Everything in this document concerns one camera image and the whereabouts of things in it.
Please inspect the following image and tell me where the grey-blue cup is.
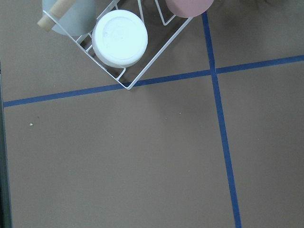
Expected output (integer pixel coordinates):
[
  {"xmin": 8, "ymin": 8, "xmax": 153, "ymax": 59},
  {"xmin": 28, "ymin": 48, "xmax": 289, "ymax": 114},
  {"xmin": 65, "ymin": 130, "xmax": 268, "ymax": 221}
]
[{"xmin": 41, "ymin": 0, "xmax": 97, "ymax": 37}]

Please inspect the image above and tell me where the white wire cup rack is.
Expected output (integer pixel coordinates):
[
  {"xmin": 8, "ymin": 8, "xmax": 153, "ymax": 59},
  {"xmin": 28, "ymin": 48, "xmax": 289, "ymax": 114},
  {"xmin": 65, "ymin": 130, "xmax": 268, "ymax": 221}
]
[{"xmin": 38, "ymin": 0, "xmax": 192, "ymax": 90}]

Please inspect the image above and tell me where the white cup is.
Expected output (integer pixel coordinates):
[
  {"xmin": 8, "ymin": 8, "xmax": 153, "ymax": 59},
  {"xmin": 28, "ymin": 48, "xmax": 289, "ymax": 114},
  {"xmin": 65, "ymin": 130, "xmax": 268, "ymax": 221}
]
[{"xmin": 92, "ymin": 9, "xmax": 148, "ymax": 68}]

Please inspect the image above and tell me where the wooden rack handle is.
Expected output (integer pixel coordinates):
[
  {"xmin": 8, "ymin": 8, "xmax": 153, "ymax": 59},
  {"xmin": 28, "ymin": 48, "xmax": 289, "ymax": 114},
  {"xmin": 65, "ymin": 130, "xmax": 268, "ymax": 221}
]
[{"xmin": 37, "ymin": 0, "xmax": 76, "ymax": 32}]

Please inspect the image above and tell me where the pink cup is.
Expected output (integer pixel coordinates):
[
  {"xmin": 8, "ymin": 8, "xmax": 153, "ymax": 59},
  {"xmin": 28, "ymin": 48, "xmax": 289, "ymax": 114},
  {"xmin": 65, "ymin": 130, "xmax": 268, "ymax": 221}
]
[{"xmin": 165, "ymin": 0, "xmax": 214, "ymax": 18}]

